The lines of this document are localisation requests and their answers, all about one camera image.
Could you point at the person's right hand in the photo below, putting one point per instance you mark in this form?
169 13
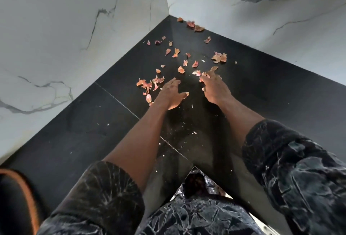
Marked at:
216 91

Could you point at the person's left hand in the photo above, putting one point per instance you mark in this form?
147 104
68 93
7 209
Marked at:
169 95

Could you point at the person's left thumb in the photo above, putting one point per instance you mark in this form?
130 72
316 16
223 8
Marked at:
183 97

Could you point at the person's right thumb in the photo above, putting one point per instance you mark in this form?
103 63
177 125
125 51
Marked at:
204 87

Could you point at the person's left forearm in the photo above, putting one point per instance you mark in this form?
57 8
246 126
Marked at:
140 143

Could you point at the person's right forearm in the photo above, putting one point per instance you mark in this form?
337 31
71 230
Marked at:
239 120

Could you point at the scattered dry onion peel pieces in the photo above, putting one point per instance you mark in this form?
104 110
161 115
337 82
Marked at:
220 57

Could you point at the dark marbled patterned shirt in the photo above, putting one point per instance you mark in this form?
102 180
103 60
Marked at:
300 178

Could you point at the black object with orange rim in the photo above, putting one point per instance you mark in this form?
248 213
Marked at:
13 205

